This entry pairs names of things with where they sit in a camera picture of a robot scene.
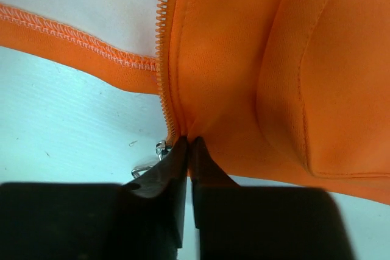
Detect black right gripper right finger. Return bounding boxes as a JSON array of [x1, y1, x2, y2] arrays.
[[189, 137, 354, 259]]

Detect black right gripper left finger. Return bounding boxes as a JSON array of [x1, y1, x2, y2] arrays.
[[1, 137, 188, 259]]

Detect silver zipper pull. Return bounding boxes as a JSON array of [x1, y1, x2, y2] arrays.
[[131, 140, 172, 179]]

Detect orange zip-up jacket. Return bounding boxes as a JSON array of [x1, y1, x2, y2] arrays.
[[1, 0, 389, 204]]

